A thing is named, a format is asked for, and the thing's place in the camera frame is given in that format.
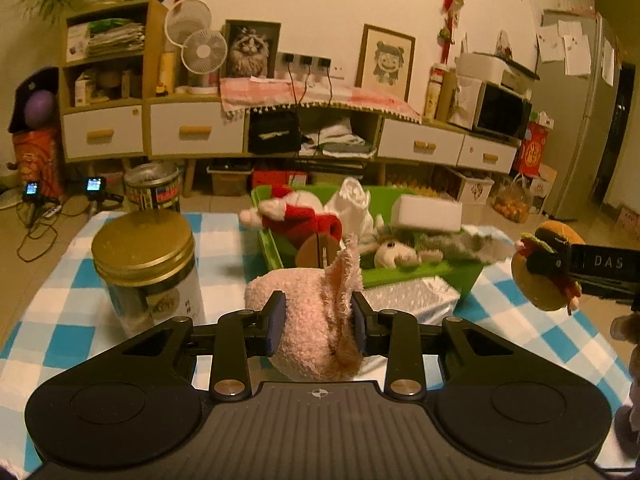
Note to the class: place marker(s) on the dark bag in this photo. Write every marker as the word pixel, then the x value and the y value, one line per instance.
pixel 35 80

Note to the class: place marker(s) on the framed cat picture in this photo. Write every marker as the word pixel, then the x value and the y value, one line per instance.
pixel 250 50

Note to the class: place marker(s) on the microwave oven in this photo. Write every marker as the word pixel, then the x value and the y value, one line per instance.
pixel 500 112

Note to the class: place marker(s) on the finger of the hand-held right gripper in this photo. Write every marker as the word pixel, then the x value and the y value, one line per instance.
pixel 550 260

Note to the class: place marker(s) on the small camera with screen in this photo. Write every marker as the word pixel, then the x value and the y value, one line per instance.
pixel 95 184
pixel 32 189

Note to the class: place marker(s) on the grey plush elephant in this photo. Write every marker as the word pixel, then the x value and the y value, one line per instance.
pixel 470 247

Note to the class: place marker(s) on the white foam block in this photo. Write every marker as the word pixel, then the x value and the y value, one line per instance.
pixel 425 212

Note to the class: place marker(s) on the purple ball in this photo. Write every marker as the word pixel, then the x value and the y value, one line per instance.
pixel 41 109

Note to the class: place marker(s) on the low wooden tv cabinet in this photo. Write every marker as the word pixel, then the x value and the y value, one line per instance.
pixel 370 130

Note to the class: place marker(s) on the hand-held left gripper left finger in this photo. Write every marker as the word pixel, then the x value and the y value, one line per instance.
pixel 277 322

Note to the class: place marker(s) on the pile of papers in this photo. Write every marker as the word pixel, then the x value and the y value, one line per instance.
pixel 340 140

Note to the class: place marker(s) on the pink cloth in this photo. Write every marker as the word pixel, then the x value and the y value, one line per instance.
pixel 350 97

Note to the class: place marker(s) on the small white carton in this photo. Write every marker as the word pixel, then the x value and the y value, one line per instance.
pixel 77 42

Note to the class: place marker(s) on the grey refrigerator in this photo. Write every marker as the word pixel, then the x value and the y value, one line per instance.
pixel 575 135

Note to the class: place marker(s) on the framed cartoon drawing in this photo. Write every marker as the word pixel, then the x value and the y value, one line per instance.
pixel 385 62

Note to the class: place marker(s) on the white wall socket strip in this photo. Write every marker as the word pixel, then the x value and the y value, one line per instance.
pixel 337 69

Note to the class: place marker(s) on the red gift box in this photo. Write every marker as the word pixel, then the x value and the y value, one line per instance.
pixel 532 152

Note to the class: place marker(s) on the gold lid jar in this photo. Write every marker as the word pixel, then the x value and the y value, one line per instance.
pixel 145 245

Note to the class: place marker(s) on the plastic bag of oranges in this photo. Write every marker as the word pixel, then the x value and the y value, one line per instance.
pixel 512 205

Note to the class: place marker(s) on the pink plush toy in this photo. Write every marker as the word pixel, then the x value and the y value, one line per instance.
pixel 310 310

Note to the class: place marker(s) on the cardboard box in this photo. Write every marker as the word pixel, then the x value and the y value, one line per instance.
pixel 542 185

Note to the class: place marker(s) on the stack of newspapers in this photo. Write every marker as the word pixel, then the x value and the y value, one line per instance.
pixel 117 40

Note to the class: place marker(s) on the large white fan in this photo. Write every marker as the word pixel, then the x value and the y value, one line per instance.
pixel 187 17

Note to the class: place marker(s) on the hamburger plush toy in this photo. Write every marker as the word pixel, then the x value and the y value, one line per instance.
pixel 537 285

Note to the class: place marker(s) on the egg tray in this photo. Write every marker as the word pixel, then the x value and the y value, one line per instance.
pixel 435 182

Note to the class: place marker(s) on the red patterned bucket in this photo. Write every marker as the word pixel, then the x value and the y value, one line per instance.
pixel 35 160

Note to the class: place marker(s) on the blue white checkered mat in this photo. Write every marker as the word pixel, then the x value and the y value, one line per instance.
pixel 50 310

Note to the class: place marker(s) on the red white santa plush toy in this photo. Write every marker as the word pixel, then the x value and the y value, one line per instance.
pixel 300 215

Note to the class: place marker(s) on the tall snack tube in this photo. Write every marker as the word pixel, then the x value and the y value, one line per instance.
pixel 436 90

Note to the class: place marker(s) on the yellow packet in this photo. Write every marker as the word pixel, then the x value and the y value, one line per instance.
pixel 167 72

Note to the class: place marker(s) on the small pale plush animal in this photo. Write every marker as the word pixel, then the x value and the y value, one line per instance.
pixel 395 255

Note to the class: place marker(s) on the red storage box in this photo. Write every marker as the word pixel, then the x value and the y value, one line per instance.
pixel 280 179

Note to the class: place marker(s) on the small white fan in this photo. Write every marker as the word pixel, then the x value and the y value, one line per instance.
pixel 204 52

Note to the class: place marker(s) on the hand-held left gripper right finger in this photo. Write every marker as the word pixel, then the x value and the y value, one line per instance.
pixel 359 322

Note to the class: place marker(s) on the silver wrapped box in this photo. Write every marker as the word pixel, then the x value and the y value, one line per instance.
pixel 415 297

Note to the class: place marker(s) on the printed tin can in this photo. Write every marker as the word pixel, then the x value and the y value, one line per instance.
pixel 152 192

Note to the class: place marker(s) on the person's right hand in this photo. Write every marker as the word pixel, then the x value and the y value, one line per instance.
pixel 625 327

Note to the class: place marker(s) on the dark lid storage box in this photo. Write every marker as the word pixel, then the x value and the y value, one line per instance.
pixel 227 182

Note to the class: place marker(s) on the white basket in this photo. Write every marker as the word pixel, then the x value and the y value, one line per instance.
pixel 472 190

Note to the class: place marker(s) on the tall wooden shelf cabinet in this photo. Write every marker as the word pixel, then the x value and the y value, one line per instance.
pixel 150 50

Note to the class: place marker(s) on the green plastic bin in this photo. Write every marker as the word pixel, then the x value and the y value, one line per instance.
pixel 400 275

